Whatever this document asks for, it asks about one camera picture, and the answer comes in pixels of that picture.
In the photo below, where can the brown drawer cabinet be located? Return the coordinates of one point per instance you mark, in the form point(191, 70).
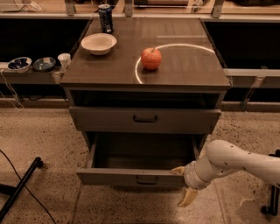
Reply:
point(157, 79)

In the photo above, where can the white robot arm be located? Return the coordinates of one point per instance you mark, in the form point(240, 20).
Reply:
point(221, 159)

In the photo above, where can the black stand leg left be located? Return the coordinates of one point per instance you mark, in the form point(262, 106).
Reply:
point(14, 191)

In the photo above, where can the red apple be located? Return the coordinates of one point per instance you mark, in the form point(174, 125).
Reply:
point(151, 58)

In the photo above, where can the low grey shelf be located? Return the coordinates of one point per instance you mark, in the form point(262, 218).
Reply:
point(32, 77)

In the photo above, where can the grey drawer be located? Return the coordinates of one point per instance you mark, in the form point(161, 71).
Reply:
point(145, 120)
point(138, 159)

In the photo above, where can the blue soda can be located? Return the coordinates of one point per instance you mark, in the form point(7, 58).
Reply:
point(105, 15)

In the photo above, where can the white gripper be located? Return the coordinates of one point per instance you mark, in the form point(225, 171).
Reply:
point(192, 175)

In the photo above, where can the white paper cup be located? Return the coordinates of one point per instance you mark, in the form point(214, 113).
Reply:
point(65, 60)

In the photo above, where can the black stand leg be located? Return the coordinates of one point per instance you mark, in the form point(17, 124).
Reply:
point(14, 191)
point(272, 208)

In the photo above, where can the blue white bowl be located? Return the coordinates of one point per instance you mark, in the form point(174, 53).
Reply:
point(20, 65)

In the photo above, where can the dark blue bowl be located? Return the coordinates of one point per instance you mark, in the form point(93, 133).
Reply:
point(45, 64)

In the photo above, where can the black stand leg right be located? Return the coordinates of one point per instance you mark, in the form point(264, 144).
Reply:
point(272, 208)

